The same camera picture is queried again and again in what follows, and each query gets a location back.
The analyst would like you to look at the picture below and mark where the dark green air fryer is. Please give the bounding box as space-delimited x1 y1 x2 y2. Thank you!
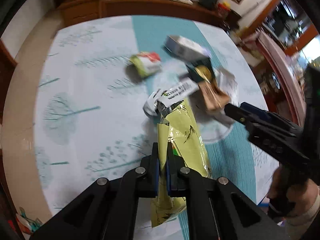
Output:
198 0 219 11

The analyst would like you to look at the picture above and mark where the white teal tablecloth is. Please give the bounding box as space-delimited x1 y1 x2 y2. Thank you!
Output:
34 16 267 215

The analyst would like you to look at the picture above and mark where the person right hand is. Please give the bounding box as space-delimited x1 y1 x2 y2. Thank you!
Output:
267 165 319 217

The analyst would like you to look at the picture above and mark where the grey white carton box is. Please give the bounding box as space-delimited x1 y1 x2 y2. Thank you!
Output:
164 35 211 62

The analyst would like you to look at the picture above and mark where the wooden tv cabinet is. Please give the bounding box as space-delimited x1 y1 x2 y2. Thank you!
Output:
58 0 239 29

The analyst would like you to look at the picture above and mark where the red basket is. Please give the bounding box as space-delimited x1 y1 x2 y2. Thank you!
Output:
217 2 231 19

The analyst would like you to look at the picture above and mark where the brown cardboard box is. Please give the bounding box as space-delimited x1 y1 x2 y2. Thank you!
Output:
198 80 231 112

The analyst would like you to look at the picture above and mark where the dining table pink cloth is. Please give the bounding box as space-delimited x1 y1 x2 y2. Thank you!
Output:
241 31 306 127

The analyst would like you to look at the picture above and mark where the white barcode paper label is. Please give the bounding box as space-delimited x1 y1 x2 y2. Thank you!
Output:
158 77 199 107

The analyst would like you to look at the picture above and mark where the dark green gold packet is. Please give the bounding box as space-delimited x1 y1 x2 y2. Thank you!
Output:
185 57 215 83

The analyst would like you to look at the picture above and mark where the white green red packet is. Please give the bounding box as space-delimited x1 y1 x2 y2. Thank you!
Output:
129 51 162 78

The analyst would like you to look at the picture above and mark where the yellow green tea bag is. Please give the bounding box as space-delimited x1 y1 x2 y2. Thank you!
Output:
151 99 212 228

